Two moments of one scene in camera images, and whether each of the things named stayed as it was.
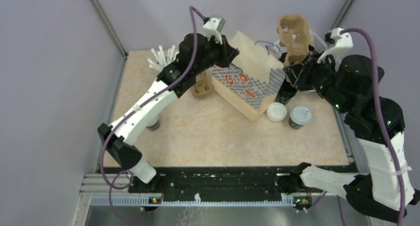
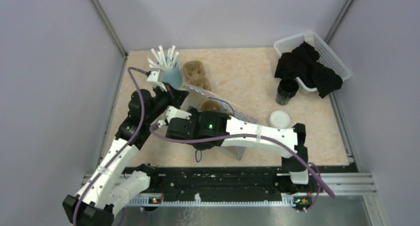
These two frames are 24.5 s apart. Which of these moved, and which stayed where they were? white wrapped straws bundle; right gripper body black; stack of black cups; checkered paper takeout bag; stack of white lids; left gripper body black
Moved: stack of white lids; checkered paper takeout bag; right gripper body black; left gripper body black
Stayed: stack of black cups; white wrapped straws bundle
